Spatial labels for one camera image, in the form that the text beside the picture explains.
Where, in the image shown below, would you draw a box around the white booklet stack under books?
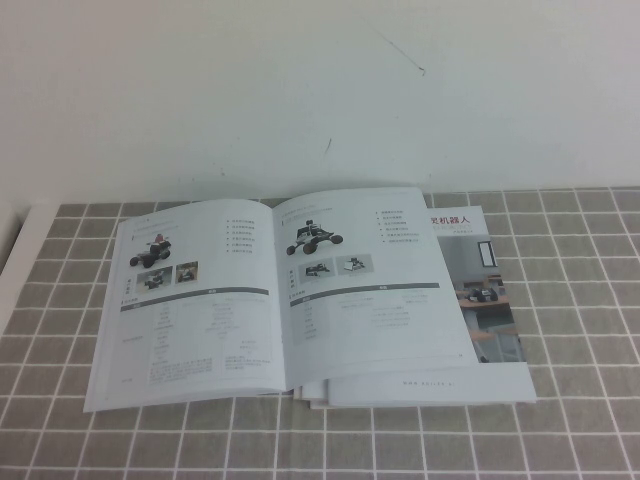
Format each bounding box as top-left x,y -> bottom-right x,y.
292,382 -> 332,411

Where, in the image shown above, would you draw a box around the closed book with office photo cover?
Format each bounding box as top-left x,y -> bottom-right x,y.
327,204 -> 539,408

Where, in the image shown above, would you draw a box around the grey white-grid tablecloth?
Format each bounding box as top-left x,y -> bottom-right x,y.
0,188 -> 640,480

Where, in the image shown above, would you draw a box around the white robot catalogue book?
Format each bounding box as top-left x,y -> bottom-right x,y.
82,187 -> 481,414

